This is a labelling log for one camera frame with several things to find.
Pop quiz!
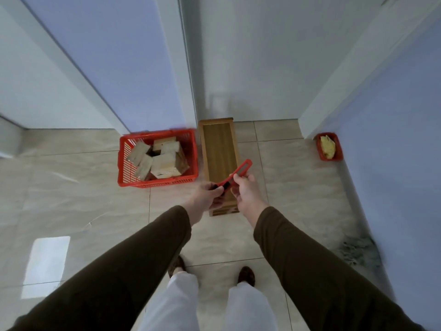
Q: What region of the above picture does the person's left hand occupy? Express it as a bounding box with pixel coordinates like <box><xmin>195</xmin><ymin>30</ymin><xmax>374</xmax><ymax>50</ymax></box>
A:
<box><xmin>184</xmin><ymin>182</ymin><xmax>225</xmax><ymax>226</ymax></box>

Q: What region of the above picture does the person's right hand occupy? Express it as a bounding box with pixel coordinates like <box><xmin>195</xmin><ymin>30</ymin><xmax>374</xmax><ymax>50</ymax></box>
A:
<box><xmin>230</xmin><ymin>174</ymin><xmax>269</xmax><ymax>228</ymax></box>

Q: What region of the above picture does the red and black hand tool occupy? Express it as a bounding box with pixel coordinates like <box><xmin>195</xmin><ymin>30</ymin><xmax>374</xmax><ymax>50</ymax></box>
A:
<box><xmin>211</xmin><ymin>159</ymin><xmax>253</xmax><ymax>198</ymax></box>

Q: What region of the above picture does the person's left forearm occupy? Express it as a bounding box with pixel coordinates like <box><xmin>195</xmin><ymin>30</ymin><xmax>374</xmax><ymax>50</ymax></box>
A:
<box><xmin>7</xmin><ymin>205</ymin><xmax>192</xmax><ymax>331</ymax></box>

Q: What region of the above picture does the person's right forearm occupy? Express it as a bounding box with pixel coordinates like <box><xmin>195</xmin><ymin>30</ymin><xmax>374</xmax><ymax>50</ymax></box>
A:
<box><xmin>254</xmin><ymin>207</ymin><xmax>426</xmax><ymax>331</ymax></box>

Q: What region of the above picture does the long wooden box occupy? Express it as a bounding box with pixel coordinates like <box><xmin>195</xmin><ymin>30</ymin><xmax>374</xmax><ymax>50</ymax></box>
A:
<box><xmin>198</xmin><ymin>117</ymin><xmax>242</xmax><ymax>217</ymax></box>

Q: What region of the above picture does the pile of wooden blocks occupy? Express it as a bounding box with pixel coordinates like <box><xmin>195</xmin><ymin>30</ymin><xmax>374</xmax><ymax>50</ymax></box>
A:
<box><xmin>126</xmin><ymin>136</ymin><xmax>190</xmax><ymax>181</ymax></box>

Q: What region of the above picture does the person's left brown shoe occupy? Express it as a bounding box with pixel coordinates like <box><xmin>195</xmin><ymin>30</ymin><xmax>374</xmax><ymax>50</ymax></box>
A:
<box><xmin>168</xmin><ymin>256</ymin><xmax>187</xmax><ymax>278</ymax></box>

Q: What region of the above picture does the person's brown shoe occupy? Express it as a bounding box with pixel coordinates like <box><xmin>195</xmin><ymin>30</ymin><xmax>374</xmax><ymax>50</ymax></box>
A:
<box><xmin>168</xmin><ymin>256</ymin><xmax>187</xmax><ymax>278</ymax></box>
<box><xmin>237</xmin><ymin>266</ymin><xmax>256</xmax><ymax>287</ymax></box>

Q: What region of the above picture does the person's right brown shoe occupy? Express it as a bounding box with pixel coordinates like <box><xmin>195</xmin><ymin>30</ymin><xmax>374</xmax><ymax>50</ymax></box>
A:
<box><xmin>237</xmin><ymin>266</ymin><xmax>256</xmax><ymax>287</ymax></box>

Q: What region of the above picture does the yellow cloth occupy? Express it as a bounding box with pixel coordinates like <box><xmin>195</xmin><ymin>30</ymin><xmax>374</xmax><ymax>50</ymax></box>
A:
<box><xmin>320</xmin><ymin>135</ymin><xmax>336</xmax><ymax>160</ymax></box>

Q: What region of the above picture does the red plastic basket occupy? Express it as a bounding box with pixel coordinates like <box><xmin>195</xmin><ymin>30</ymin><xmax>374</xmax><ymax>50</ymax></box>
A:
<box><xmin>117</xmin><ymin>128</ymin><xmax>199</xmax><ymax>188</ymax></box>

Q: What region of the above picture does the small red tray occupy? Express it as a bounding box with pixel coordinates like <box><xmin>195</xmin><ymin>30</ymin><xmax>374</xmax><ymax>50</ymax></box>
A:
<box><xmin>314</xmin><ymin>132</ymin><xmax>344</xmax><ymax>162</ymax></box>

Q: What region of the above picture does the person's left leg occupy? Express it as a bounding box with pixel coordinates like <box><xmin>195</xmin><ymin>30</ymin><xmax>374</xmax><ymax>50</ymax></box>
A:
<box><xmin>138</xmin><ymin>271</ymin><xmax>200</xmax><ymax>331</ymax></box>

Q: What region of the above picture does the person's leg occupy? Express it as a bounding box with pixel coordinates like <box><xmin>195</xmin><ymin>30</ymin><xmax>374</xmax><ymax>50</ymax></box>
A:
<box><xmin>222</xmin><ymin>282</ymin><xmax>278</xmax><ymax>331</ymax></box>
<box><xmin>138</xmin><ymin>271</ymin><xmax>200</xmax><ymax>331</ymax></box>

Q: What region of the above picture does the person's right leg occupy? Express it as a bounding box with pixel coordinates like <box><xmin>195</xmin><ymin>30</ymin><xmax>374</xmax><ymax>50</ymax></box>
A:
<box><xmin>222</xmin><ymin>282</ymin><xmax>278</xmax><ymax>331</ymax></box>

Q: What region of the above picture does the grey green rag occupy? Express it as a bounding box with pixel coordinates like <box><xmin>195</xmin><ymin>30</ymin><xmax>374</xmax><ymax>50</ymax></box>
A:
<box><xmin>332</xmin><ymin>234</ymin><xmax>382</xmax><ymax>269</ymax></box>

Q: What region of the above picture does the lavender door panel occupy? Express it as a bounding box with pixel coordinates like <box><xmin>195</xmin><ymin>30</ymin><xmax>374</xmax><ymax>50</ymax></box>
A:
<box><xmin>21</xmin><ymin>0</ymin><xmax>187</xmax><ymax>133</ymax></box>
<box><xmin>319</xmin><ymin>17</ymin><xmax>441</xmax><ymax>331</ymax></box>

